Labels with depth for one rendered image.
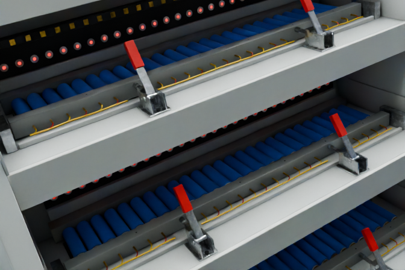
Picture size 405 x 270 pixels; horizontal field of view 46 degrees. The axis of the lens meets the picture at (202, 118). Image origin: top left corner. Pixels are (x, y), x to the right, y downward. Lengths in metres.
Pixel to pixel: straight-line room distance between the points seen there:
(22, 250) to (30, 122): 0.15
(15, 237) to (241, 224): 0.29
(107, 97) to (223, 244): 0.24
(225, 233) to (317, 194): 0.15
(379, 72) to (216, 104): 0.37
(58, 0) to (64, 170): 0.18
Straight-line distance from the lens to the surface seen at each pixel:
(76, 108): 0.59
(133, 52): 0.57
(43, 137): 0.57
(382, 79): 0.87
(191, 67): 0.64
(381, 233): 0.87
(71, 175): 0.54
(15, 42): 0.68
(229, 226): 0.65
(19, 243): 0.53
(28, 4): 0.54
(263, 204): 0.68
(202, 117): 0.58
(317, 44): 0.69
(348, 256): 0.83
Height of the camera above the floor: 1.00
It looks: 9 degrees down
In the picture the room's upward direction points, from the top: 18 degrees counter-clockwise
